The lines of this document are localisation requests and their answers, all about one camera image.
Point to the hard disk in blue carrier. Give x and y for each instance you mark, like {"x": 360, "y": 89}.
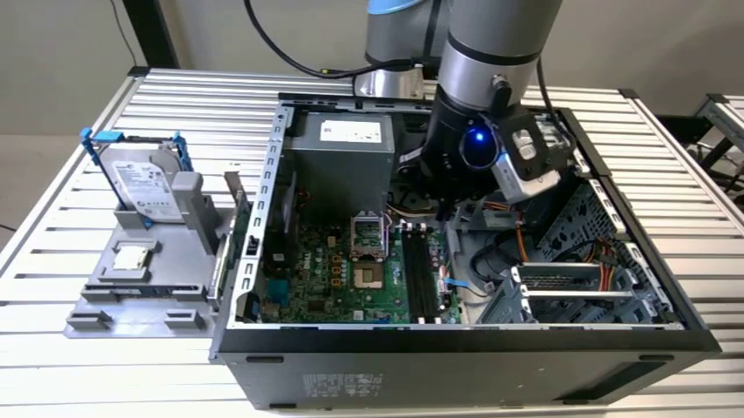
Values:
{"x": 139, "y": 187}

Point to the CPU socket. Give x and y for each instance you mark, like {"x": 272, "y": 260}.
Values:
{"x": 370, "y": 275}

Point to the silver CPU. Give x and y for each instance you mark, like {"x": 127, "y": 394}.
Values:
{"x": 131, "y": 259}

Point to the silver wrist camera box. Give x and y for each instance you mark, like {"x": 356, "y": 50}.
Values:
{"x": 525, "y": 174}

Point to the aluminium side table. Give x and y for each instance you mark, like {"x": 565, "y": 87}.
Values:
{"x": 722, "y": 106}

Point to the grey disk bay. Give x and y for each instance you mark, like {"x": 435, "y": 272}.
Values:
{"x": 581, "y": 295}

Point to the black post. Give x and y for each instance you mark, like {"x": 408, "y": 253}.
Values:
{"x": 157, "y": 35}

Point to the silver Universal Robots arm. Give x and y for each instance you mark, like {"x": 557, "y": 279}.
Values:
{"x": 494, "y": 39}

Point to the silver metal drive cage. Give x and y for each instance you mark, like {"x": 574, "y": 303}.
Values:
{"x": 482, "y": 217}

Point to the grey power supply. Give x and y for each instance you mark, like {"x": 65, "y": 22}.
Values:
{"x": 339, "y": 183}

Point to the green motherboard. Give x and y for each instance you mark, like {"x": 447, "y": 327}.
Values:
{"x": 316, "y": 283}

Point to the black cooling fan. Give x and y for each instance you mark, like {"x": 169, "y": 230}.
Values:
{"x": 406, "y": 204}

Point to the black PC case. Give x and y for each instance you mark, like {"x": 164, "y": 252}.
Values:
{"x": 406, "y": 379}

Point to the graphics card with silver bracket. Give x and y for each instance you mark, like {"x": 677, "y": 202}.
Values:
{"x": 239, "y": 213}

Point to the black table corner cap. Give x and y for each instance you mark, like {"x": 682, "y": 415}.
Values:
{"x": 627, "y": 93}
{"x": 139, "y": 71}

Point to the black RAM slot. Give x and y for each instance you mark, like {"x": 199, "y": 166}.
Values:
{"x": 416, "y": 270}
{"x": 431, "y": 270}
{"x": 423, "y": 270}
{"x": 408, "y": 270}

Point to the grey parts rack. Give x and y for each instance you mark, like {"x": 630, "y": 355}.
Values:
{"x": 180, "y": 261}

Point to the thin locking lever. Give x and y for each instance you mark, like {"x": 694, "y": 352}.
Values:
{"x": 386, "y": 238}

